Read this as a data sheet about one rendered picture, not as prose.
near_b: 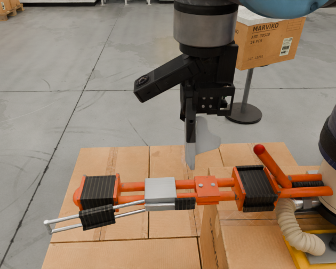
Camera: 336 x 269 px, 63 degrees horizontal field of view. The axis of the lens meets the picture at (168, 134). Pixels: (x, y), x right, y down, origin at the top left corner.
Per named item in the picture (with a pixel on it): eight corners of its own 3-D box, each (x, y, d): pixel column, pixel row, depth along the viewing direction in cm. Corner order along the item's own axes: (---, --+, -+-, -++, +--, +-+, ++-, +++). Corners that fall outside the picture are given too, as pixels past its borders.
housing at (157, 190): (174, 188, 66) (174, 175, 63) (176, 211, 61) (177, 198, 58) (145, 189, 66) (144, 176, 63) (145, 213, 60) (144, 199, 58)
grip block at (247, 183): (261, 180, 68) (266, 163, 65) (276, 212, 61) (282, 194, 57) (229, 181, 68) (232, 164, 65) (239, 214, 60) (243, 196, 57)
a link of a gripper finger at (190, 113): (197, 143, 42) (196, 86, 42) (187, 143, 42) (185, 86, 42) (193, 141, 47) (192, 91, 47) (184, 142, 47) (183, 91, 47)
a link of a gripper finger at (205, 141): (223, 172, 44) (222, 115, 44) (186, 172, 44) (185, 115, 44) (218, 168, 47) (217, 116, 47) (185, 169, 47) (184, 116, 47)
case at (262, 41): (240, 71, 224) (249, 20, 200) (213, 54, 253) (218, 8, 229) (294, 58, 245) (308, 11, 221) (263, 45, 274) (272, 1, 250)
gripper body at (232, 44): (230, 120, 45) (242, 48, 38) (179, 121, 45) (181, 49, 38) (221, 97, 52) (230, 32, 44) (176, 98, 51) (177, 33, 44)
